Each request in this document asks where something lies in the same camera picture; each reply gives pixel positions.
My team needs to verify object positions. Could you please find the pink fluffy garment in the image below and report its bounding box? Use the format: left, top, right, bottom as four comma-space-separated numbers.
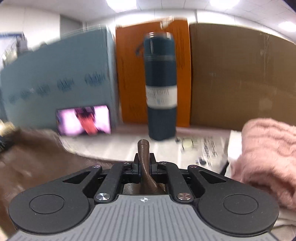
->
230, 118, 295, 210

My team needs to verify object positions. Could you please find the brown cardboard panel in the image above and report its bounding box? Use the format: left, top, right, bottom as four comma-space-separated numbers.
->
189, 24, 295, 130

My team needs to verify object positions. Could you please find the dark teal thermos bottle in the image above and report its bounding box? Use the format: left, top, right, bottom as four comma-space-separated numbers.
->
144, 32, 178, 141

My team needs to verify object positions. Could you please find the brown leather jacket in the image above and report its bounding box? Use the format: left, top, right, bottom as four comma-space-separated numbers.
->
1, 129, 166, 240

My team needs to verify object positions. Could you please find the smartphone showing video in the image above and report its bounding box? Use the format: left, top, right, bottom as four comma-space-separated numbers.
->
56, 105, 111, 136

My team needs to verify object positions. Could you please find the orange cardboard panel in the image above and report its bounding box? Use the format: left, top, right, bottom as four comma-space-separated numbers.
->
115, 18, 192, 127

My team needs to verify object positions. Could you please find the blue printed cardboard box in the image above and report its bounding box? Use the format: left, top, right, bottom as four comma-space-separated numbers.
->
1, 27, 119, 129

